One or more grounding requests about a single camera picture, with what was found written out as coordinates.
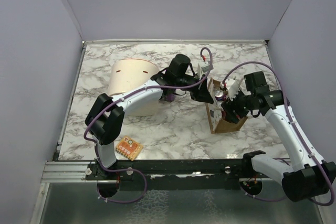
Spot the purple soda can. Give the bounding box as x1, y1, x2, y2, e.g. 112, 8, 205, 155
165, 94, 175, 102

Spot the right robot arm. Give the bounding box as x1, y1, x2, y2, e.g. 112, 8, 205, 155
220, 71, 335, 202

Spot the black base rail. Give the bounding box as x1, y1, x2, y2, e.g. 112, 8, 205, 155
86, 159, 264, 191

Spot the orange snack packet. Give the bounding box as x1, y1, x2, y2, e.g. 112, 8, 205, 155
115, 136, 143, 161

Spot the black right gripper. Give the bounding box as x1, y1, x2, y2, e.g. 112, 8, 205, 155
221, 86, 255, 123

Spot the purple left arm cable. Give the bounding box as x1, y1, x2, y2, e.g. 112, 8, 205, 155
83, 47, 213, 204

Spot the aluminium frame rail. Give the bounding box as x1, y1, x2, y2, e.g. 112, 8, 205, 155
41, 157, 320, 183

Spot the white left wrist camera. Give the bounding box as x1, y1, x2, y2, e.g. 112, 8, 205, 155
197, 61, 213, 79

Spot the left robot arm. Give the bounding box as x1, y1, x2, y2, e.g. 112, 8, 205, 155
84, 54, 214, 179

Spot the white cylindrical bucket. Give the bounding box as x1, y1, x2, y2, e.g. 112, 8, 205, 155
107, 59, 159, 116

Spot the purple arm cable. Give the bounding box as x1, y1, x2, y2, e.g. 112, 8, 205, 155
83, 47, 213, 204
222, 61, 336, 206

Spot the purple soda can carried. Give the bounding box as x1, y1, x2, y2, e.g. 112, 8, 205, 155
214, 89, 226, 100

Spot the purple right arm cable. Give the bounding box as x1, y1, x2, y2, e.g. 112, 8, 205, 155
222, 61, 336, 206

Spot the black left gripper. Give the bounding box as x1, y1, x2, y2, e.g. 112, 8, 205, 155
176, 73, 214, 104

